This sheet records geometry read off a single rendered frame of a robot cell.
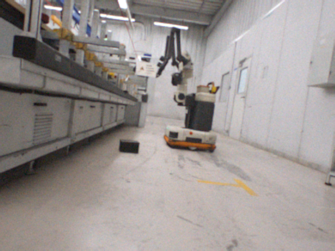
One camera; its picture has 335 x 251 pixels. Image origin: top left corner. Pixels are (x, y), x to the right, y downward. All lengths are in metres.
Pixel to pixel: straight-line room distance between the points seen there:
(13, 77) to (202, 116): 2.68
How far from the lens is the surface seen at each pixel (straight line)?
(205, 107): 3.40
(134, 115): 6.21
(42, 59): 1.08
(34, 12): 1.09
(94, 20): 1.90
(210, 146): 3.41
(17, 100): 1.52
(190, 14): 12.04
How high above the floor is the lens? 0.50
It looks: 3 degrees down
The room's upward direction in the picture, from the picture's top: 7 degrees clockwise
